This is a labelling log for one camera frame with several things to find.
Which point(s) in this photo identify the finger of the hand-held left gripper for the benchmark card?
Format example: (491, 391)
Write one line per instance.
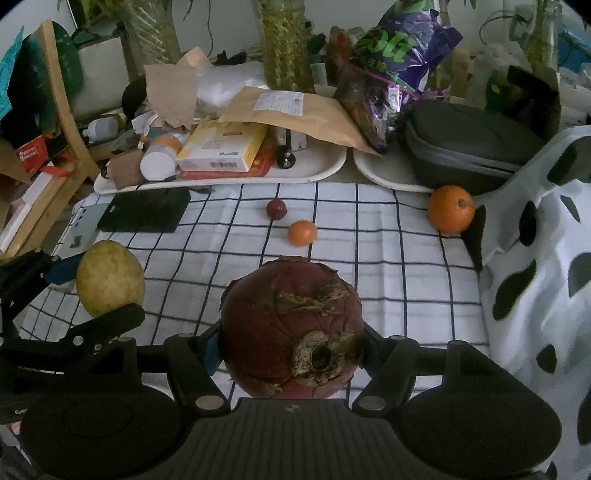
(111, 322)
(60, 272)

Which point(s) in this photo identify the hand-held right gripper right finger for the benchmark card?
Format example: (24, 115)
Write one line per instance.
(392, 364)

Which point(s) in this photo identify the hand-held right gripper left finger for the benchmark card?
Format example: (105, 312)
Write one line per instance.
(210, 353)

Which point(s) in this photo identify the yellow pear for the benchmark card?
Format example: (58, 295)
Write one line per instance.
(108, 277)

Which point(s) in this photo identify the dark red pomegranate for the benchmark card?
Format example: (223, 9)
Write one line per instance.
(286, 327)

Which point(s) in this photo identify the pale green smartphone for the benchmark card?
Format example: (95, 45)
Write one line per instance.
(85, 226)

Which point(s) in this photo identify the long white box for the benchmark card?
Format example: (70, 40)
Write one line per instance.
(21, 207)

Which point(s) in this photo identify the black flat pad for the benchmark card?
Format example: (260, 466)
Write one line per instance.
(144, 210)

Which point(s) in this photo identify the checkered white tablecloth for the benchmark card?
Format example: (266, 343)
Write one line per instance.
(369, 258)

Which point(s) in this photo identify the small brown cardboard box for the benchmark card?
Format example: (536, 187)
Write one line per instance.
(125, 168)

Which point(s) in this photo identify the red cardboard box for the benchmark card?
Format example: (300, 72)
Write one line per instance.
(32, 152)

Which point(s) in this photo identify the white round jar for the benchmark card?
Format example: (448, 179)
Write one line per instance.
(158, 165)

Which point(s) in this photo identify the small white bottle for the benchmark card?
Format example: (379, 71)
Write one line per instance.
(104, 128)

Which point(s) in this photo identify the small orange tangerine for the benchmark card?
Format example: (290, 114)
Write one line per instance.
(302, 232)

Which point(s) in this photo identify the wooden chair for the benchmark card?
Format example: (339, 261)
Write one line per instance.
(62, 120)

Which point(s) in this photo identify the small dark red fruit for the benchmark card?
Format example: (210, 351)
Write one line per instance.
(276, 209)

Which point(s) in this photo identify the cow print blanket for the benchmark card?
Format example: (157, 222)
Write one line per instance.
(535, 286)

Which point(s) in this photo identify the large orange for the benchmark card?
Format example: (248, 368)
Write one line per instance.
(451, 208)

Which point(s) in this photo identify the orange lid jar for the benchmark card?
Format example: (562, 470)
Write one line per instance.
(167, 142)

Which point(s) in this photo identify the black round object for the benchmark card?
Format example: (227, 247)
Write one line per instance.
(134, 97)

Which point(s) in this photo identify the white tray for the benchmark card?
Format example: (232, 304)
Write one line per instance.
(314, 168)
(383, 173)

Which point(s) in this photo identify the red flat box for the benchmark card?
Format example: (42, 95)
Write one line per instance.
(262, 161)

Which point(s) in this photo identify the teal plastic bag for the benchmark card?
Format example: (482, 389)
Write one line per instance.
(7, 78)

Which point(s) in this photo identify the white framed panel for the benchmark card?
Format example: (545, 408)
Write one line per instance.
(99, 74)

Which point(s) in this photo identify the yellow white box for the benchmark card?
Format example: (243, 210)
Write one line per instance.
(221, 147)

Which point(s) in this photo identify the dark green bag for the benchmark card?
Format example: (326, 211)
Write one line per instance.
(64, 64)

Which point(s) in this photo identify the black round knob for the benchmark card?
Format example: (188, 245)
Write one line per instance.
(286, 159)

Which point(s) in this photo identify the brown paper bag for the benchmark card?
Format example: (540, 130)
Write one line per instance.
(171, 92)

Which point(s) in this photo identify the small silver box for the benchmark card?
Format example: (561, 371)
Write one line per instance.
(295, 138)

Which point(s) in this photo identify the black zip case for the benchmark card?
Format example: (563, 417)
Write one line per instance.
(466, 143)

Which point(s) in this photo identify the white plastic bag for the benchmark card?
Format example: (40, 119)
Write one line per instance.
(226, 83)

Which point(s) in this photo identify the brown padded envelope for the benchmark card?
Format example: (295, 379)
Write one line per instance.
(323, 120)

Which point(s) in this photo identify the wrapped plant trunk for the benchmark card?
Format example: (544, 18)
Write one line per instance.
(154, 32)
(284, 46)

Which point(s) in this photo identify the dark open box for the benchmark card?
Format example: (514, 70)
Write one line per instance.
(531, 94)

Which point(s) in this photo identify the purple green foil bag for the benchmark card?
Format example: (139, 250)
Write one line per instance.
(406, 50)

